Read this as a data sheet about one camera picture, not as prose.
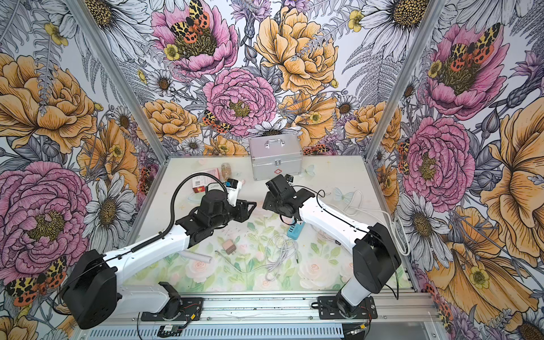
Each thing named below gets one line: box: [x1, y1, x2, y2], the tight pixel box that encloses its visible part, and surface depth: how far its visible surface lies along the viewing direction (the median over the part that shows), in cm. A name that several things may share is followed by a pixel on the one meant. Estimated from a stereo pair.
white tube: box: [179, 250, 213, 264], surface depth 87 cm
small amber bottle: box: [221, 162, 232, 181], surface depth 114 cm
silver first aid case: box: [248, 133, 304, 181], surface depth 108 cm
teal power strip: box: [286, 221, 306, 241], surface depth 93 cm
